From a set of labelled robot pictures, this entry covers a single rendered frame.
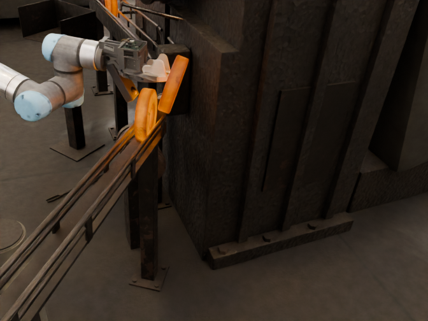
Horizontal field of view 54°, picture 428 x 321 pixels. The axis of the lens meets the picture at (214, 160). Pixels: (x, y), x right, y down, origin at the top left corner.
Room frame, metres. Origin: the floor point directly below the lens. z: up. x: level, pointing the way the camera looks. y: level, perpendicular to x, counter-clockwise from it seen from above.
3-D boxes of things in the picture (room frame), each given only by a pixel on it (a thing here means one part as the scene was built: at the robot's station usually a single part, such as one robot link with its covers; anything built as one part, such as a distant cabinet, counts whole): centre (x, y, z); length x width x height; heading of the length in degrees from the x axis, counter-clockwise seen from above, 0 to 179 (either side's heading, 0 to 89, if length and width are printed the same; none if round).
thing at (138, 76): (1.02, 0.21, 0.84); 0.09 x 0.05 x 0.02; 81
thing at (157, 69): (1.01, 0.16, 0.86); 0.09 x 0.03 x 0.06; 81
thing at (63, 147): (1.86, 0.75, 0.36); 0.26 x 0.20 x 0.72; 62
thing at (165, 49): (1.34, 0.16, 0.68); 0.11 x 0.08 x 0.24; 117
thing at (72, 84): (1.05, 0.43, 0.77); 0.11 x 0.08 x 0.11; 165
